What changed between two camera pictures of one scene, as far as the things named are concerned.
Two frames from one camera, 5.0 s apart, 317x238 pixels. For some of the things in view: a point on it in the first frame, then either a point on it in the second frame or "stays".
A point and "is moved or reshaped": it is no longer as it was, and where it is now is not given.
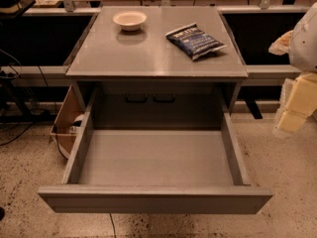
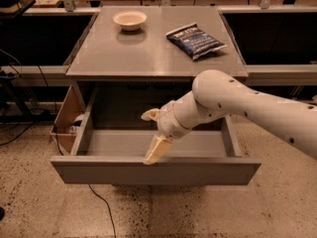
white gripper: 304,45 -> 167,120
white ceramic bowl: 131,20 stays
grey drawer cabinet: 157,66 stays
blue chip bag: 193,41 stays
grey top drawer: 155,172 is moved or reshaped
